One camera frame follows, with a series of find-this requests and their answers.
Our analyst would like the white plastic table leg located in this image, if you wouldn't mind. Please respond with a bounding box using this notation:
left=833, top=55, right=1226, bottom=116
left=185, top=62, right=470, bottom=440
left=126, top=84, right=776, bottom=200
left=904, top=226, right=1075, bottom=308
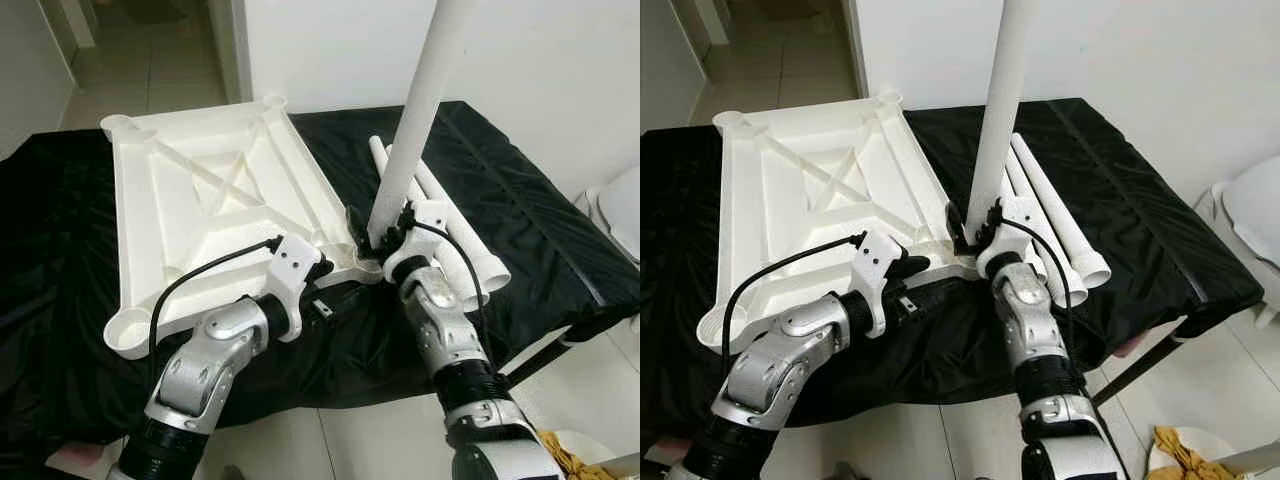
left=1003, top=148, right=1089, bottom=308
left=405, top=160, right=513, bottom=293
left=366, top=0, right=469, bottom=251
left=368, top=136, right=451, bottom=291
left=998, top=165, right=1046, bottom=276
left=385, top=145, right=491, bottom=311
left=1010, top=132, right=1113, bottom=291
left=964, top=0, right=1034, bottom=244

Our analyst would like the white plastic table top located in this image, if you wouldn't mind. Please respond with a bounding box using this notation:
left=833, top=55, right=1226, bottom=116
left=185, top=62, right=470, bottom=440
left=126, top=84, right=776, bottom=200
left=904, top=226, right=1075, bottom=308
left=697, top=88, right=986, bottom=356
left=100, top=93, right=386, bottom=361

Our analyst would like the black table cloth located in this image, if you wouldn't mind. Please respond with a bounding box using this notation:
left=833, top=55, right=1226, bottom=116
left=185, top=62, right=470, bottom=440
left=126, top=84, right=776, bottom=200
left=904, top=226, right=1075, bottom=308
left=640, top=95, right=1266, bottom=441
left=0, top=98, right=641, bottom=446

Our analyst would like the black metal table leg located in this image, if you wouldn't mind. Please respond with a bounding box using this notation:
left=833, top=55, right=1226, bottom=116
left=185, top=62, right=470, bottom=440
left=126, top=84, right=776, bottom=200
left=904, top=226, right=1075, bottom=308
left=1093, top=318, right=1201, bottom=404
left=498, top=320, right=601, bottom=391

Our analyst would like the white round plate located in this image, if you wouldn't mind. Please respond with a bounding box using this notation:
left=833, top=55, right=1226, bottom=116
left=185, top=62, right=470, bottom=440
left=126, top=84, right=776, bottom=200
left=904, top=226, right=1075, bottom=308
left=1148, top=425, right=1266, bottom=480
left=540, top=428, right=641, bottom=480

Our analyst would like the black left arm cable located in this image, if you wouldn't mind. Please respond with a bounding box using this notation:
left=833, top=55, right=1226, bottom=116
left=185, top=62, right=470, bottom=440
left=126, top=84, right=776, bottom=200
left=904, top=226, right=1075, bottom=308
left=718, top=232, right=869, bottom=381
left=148, top=236, right=286, bottom=386

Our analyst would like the white door frame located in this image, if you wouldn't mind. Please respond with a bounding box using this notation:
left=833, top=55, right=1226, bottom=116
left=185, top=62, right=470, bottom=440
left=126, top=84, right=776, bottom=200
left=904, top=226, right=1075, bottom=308
left=845, top=0, right=867, bottom=96
left=225, top=0, right=251, bottom=101

